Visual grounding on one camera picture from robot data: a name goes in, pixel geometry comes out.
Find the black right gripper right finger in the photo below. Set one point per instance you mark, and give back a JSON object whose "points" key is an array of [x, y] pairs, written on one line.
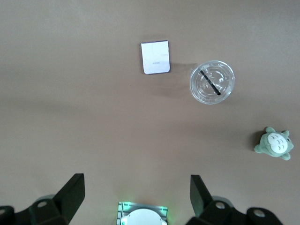
{"points": [[201, 201]]}

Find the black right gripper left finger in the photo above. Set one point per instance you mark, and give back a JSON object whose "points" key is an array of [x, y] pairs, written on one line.
{"points": [[68, 194]]}

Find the lilac flip phone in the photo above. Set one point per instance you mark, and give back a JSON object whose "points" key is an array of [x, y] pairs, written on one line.
{"points": [[155, 57]]}

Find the green grey plush toy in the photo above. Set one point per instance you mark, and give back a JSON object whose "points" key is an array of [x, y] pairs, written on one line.
{"points": [[274, 143]]}

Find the clear plastic cup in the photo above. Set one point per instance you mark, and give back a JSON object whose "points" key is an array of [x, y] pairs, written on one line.
{"points": [[222, 96]]}

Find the black drinking straw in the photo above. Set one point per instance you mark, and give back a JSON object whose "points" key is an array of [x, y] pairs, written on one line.
{"points": [[211, 83]]}

